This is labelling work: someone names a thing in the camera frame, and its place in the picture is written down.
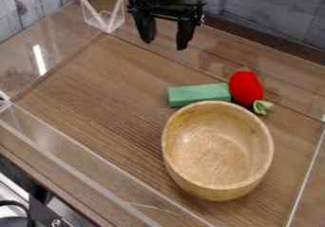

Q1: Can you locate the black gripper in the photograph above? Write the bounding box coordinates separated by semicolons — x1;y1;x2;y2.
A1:
127;0;206;50

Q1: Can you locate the red plush strawberry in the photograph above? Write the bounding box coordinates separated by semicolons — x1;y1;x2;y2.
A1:
229;70;273;115

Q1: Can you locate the green foam block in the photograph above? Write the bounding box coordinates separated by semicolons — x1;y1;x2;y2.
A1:
168;83;232;107

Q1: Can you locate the wooden bowl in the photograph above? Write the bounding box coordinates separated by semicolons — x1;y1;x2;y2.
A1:
162;101;275;201

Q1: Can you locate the clear acrylic tray enclosure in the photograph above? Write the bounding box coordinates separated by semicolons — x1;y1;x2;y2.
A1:
0;3;325;227

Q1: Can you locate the black metal table bracket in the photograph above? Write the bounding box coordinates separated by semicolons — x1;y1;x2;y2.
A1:
30;197;74;227

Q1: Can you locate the black cable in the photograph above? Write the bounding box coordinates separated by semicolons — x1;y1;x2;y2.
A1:
0;199;34;227

